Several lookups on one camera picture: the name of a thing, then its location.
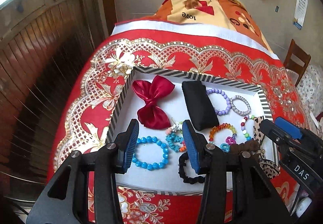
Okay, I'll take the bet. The colourful flower bead bracelet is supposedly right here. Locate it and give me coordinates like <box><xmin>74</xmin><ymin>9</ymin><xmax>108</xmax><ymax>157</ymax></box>
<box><xmin>165</xmin><ymin>121</ymin><xmax>188</xmax><ymax>153</ymax></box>

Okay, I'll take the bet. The black scrunchie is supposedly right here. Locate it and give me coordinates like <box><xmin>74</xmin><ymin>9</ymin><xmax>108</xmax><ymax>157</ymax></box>
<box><xmin>178</xmin><ymin>152</ymin><xmax>205</xmax><ymax>185</ymax></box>

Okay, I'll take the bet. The black velvet pouch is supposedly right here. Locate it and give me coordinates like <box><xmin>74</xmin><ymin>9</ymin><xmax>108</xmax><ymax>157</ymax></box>
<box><xmin>182</xmin><ymin>81</ymin><xmax>219</xmax><ymax>131</ymax></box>

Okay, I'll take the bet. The rainbow crystal charm bracelet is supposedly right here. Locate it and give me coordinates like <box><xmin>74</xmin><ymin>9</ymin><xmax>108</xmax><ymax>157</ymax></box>
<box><xmin>208</xmin><ymin>123</ymin><xmax>238</xmax><ymax>153</ymax></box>

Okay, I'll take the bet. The leopard print cloth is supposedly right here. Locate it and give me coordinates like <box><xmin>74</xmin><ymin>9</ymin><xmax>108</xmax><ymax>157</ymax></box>
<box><xmin>253</xmin><ymin>116</ymin><xmax>280</xmax><ymax>179</ymax></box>

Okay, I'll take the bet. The blue bead bracelet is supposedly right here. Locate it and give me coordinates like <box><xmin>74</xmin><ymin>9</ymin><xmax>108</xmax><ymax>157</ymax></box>
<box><xmin>131</xmin><ymin>135</ymin><xmax>169</xmax><ymax>171</ymax></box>

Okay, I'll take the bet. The multicolour round bead bracelet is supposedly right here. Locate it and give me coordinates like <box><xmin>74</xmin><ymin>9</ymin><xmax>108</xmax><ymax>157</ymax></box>
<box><xmin>240</xmin><ymin>114</ymin><xmax>256</xmax><ymax>142</ymax></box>

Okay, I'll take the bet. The purple bead bracelet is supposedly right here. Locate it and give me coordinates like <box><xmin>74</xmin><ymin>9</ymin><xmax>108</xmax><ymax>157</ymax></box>
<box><xmin>206</xmin><ymin>88</ymin><xmax>232</xmax><ymax>116</ymax></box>

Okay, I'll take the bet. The red satin bow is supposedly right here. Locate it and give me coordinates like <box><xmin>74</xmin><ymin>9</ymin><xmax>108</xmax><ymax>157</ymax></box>
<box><xmin>132</xmin><ymin>75</ymin><xmax>175</xmax><ymax>130</ymax></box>

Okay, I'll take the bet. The brown scrunchie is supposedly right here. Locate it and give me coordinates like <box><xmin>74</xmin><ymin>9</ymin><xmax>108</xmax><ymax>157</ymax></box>
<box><xmin>229</xmin><ymin>139</ymin><xmax>260</xmax><ymax>157</ymax></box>

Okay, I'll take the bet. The silver purple woven bracelet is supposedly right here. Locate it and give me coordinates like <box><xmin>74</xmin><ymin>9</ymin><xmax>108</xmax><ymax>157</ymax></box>
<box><xmin>230</xmin><ymin>95</ymin><xmax>253</xmax><ymax>117</ymax></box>

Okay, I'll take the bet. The white gloved right hand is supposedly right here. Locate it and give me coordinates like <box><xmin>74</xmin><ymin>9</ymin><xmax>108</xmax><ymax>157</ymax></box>
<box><xmin>296</xmin><ymin>197</ymin><xmax>312</xmax><ymax>218</ymax></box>

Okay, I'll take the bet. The white striped tray box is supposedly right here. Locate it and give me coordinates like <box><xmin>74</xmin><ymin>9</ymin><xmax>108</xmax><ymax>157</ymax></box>
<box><xmin>108</xmin><ymin>66</ymin><xmax>273</xmax><ymax>196</ymax></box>

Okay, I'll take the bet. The white floral cushion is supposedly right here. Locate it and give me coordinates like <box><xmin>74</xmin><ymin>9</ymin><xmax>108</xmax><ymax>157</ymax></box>
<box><xmin>296</xmin><ymin>65</ymin><xmax>323</xmax><ymax>117</ymax></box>

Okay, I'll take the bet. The red gold floral bedspread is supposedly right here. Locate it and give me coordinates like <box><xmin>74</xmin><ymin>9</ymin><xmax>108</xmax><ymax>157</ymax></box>
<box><xmin>48</xmin><ymin>11</ymin><xmax>309</xmax><ymax>223</ymax></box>

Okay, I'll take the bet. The wooden chair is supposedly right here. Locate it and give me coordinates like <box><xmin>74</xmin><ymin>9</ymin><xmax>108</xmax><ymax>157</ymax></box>
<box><xmin>284</xmin><ymin>39</ymin><xmax>311</xmax><ymax>86</ymax></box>

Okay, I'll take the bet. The orange cream love blanket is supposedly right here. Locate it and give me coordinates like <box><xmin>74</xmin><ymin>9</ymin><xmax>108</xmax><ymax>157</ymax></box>
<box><xmin>150</xmin><ymin>0</ymin><xmax>272</xmax><ymax>52</ymax></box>

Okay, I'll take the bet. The eye chart poster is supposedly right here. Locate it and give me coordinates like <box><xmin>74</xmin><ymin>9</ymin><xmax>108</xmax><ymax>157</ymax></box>
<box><xmin>293</xmin><ymin>0</ymin><xmax>308</xmax><ymax>30</ymax></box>

